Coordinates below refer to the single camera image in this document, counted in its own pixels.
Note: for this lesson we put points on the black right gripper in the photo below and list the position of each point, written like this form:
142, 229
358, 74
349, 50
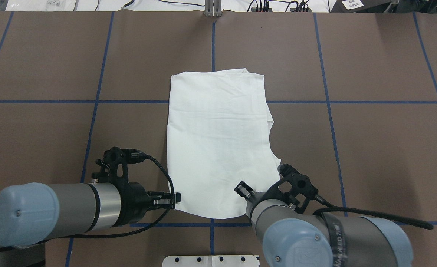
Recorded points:
243, 189

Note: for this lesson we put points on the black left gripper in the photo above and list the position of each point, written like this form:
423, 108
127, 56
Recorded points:
134, 203

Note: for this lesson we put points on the white long-sleeve printed shirt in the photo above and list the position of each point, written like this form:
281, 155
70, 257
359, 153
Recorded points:
218, 134

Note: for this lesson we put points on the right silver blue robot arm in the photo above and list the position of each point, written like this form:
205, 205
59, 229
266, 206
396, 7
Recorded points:
289, 239

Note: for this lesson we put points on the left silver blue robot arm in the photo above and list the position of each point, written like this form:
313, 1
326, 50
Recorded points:
33, 214

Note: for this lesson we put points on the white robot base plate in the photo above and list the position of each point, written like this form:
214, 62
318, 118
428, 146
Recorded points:
212, 261

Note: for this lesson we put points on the grey aluminium frame post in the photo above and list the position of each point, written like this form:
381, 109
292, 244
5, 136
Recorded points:
213, 8

